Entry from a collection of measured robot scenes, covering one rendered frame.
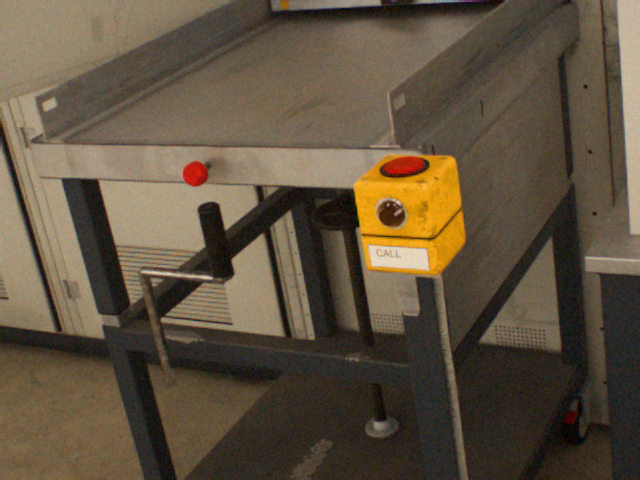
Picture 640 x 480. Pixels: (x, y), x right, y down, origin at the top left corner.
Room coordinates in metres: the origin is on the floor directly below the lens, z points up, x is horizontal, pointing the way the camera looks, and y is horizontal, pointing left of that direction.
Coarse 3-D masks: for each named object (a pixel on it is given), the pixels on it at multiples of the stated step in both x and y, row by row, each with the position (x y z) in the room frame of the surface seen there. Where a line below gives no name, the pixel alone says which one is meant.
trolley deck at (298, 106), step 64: (256, 64) 1.74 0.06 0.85; (320, 64) 1.67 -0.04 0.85; (384, 64) 1.60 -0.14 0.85; (512, 64) 1.48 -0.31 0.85; (128, 128) 1.50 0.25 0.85; (192, 128) 1.44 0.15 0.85; (256, 128) 1.39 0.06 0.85; (320, 128) 1.34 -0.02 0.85; (384, 128) 1.30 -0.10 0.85; (448, 128) 1.27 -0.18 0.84
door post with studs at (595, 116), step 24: (576, 0) 1.78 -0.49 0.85; (600, 48) 1.76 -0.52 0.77; (600, 72) 1.76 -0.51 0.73; (600, 96) 1.76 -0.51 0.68; (600, 120) 1.76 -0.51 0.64; (600, 144) 1.76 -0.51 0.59; (600, 168) 1.77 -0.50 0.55; (600, 192) 1.77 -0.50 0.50; (600, 216) 1.77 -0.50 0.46; (600, 312) 1.77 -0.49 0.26; (600, 336) 1.78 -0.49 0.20
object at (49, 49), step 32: (0, 0) 1.88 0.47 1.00; (32, 0) 1.91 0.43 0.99; (64, 0) 1.94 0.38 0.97; (96, 0) 1.98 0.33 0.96; (128, 0) 2.01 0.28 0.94; (160, 0) 2.04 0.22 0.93; (192, 0) 2.08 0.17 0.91; (224, 0) 2.11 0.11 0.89; (0, 32) 1.88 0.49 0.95; (32, 32) 1.90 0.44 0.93; (64, 32) 1.94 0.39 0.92; (96, 32) 1.97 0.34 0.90; (128, 32) 2.00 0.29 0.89; (160, 32) 2.03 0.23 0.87; (0, 64) 1.87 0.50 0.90; (32, 64) 1.90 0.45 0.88; (64, 64) 1.93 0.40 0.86; (96, 64) 1.93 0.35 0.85; (0, 96) 1.83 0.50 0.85
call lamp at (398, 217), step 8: (384, 200) 0.97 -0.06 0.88; (392, 200) 0.96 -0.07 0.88; (376, 208) 0.97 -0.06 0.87; (384, 208) 0.96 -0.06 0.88; (392, 208) 0.95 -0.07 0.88; (400, 208) 0.95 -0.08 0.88; (384, 216) 0.95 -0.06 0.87; (392, 216) 0.95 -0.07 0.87; (400, 216) 0.95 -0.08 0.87; (384, 224) 0.96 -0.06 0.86; (392, 224) 0.95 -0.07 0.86; (400, 224) 0.96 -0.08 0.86
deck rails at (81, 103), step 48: (240, 0) 1.98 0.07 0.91; (528, 0) 1.66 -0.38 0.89; (144, 48) 1.73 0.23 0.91; (192, 48) 1.83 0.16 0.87; (480, 48) 1.47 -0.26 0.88; (48, 96) 1.53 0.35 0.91; (96, 96) 1.61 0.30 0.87; (144, 96) 1.65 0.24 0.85; (432, 96) 1.32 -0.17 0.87; (384, 144) 1.22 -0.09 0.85
